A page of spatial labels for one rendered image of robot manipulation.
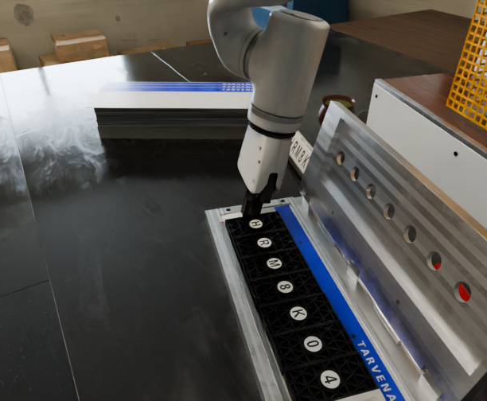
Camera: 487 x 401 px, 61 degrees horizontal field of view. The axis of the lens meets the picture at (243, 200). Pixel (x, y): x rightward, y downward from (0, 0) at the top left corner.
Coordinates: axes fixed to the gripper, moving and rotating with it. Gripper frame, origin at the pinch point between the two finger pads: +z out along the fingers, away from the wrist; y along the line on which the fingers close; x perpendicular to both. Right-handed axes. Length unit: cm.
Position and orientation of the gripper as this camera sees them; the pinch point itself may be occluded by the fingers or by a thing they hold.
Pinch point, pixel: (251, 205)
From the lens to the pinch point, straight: 72.6
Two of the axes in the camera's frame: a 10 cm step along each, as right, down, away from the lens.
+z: -2.0, 8.2, 5.3
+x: 9.4, 0.2, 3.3
